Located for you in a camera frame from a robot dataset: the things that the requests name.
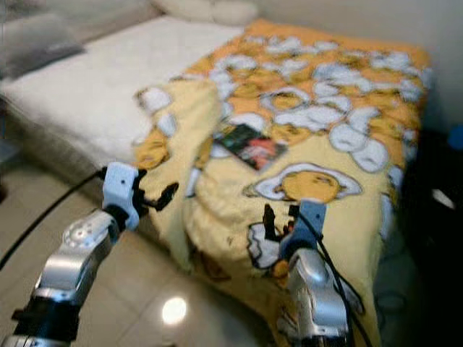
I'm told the dark cover paperback book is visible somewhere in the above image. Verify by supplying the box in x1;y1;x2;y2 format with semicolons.
218;123;286;171

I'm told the grey bear print pillow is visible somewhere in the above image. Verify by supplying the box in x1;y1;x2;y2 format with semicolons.
0;13;84;79

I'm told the orange yellow cartoon blanket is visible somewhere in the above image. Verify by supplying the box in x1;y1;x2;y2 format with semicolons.
134;18;431;347

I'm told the white quilted mattress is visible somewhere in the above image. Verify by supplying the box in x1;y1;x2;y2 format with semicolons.
1;16;243;196

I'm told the cream twisted bolster pillow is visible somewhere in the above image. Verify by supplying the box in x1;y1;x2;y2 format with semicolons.
152;0;258;26

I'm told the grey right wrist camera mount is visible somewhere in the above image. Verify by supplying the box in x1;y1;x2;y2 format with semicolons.
293;200;328;244

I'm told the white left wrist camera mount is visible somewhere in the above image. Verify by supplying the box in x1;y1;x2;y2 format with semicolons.
103;163;142;231

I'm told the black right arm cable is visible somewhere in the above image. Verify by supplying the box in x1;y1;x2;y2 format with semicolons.
297;206;373;347

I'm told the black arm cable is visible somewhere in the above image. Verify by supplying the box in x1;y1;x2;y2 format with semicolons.
0;168;109;268
297;206;373;347

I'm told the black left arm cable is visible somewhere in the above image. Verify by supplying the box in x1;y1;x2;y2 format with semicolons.
0;168;109;268

